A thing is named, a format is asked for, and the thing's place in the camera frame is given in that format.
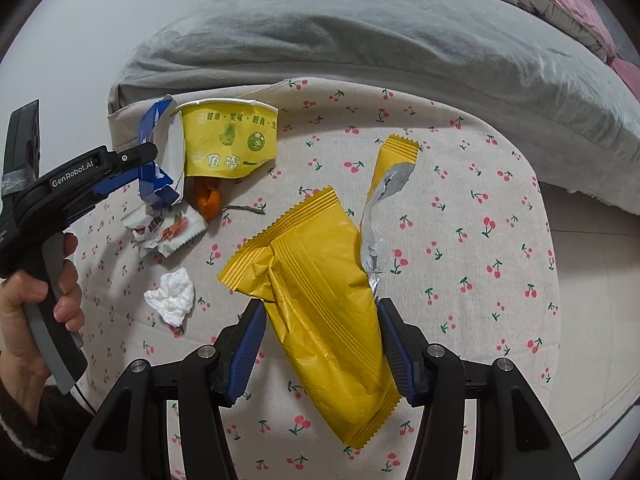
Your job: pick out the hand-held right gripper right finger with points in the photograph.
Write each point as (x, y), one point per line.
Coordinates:
(395, 355)

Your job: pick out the blue and white carton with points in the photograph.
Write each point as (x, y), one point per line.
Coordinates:
(170, 140)

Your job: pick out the person's left hand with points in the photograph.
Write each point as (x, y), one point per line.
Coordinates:
(20, 340)

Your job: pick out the bed with grey sheet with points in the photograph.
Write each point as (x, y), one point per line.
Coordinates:
(350, 35)

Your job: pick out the small white tissue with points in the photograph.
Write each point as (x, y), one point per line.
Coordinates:
(170, 297)

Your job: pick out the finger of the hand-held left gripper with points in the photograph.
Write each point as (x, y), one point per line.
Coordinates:
(135, 154)
(112, 185)

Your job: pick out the yellow paper cup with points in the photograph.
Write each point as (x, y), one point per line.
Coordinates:
(220, 155)

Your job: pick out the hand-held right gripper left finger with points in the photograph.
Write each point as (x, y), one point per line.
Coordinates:
(247, 355)

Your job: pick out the cherry print tablecloth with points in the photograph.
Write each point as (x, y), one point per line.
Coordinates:
(450, 260)

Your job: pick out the pink pillow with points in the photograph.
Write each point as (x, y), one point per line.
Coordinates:
(629, 75)

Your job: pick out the yellow snack wrapper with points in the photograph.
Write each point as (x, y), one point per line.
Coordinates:
(320, 310)

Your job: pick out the torn yellow wrapper strip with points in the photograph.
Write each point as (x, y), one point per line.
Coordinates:
(387, 180)

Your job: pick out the white carrot print wrapper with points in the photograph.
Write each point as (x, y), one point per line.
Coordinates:
(167, 232)

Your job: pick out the orange tangerine peel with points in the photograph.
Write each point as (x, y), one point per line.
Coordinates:
(207, 200)

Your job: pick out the person's left forearm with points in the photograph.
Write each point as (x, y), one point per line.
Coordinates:
(30, 425)

